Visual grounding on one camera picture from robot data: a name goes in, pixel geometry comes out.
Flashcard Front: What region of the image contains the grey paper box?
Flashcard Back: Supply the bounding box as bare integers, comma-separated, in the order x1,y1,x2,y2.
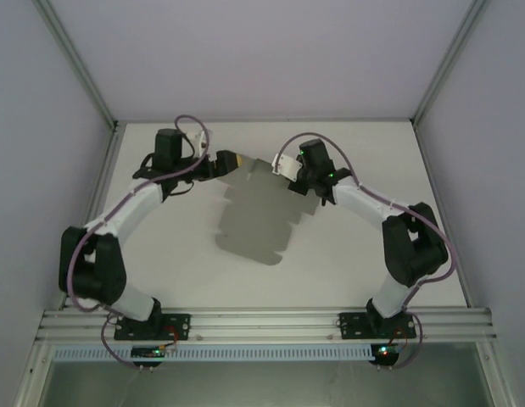
214,156,321,268

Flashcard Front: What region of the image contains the grey metal panel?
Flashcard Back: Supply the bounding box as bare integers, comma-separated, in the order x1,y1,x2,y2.
41,360,496,407

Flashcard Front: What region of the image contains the aluminium left table rail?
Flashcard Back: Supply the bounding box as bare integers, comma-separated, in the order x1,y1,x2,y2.
58,120,127,313

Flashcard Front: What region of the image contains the aluminium table rail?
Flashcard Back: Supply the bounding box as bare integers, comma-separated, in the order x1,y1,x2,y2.
58,120,127,313
410,120,492,310

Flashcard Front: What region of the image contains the aluminium left frame post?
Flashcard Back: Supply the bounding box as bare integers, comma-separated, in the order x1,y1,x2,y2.
32,0,120,131

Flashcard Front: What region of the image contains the aluminium frame post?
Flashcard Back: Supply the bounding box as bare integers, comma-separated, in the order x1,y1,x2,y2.
32,0,120,131
410,0,492,126

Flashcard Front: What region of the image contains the aluminium right table rail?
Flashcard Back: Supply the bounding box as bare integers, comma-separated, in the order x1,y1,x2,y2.
410,120,492,310

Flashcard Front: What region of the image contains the aluminium mounting rail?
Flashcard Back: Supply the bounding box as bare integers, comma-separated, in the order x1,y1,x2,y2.
35,308,499,343

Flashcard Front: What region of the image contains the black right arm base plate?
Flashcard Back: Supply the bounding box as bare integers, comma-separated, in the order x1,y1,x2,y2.
338,311,417,340

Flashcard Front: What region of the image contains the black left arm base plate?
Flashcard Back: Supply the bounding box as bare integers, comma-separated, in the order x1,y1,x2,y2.
113,312,192,341

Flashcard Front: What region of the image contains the aluminium right frame post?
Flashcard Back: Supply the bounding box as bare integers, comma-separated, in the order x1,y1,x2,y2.
410,0,492,126

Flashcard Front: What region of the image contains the slotted grey cable duct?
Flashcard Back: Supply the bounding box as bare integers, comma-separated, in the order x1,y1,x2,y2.
53,343,373,361

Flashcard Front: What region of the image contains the red right board wire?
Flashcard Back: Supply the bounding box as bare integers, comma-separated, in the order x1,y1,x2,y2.
393,326,414,347

